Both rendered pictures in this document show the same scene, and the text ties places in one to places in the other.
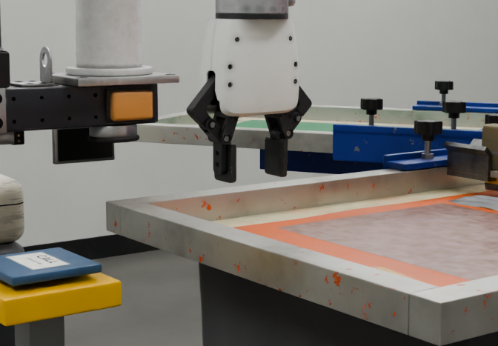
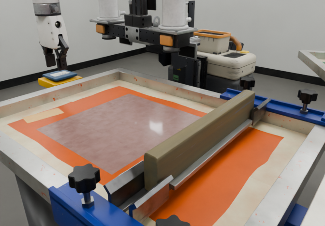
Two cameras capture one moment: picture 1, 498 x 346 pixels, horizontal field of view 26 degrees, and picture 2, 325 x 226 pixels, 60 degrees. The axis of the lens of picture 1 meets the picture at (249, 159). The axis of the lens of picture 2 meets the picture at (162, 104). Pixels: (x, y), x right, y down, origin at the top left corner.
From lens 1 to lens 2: 155 cm
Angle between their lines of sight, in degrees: 73
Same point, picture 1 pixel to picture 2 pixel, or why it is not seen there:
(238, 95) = (40, 39)
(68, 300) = (46, 84)
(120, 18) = (165, 8)
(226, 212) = (141, 83)
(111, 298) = not seen: hidden behind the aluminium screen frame
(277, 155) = (58, 63)
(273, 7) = (36, 11)
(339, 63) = not seen: outside the picture
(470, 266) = (62, 127)
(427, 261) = (71, 119)
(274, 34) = (43, 21)
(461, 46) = not seen: outside the picture
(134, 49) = (169, 20)
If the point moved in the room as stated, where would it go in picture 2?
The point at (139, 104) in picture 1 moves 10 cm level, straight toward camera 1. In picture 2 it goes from (166, 40) to (142, 41)
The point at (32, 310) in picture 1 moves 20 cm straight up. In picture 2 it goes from (41, 83) to (32, 33)
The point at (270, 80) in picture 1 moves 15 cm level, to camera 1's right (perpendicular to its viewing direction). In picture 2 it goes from (45, 37) to (38, 47)
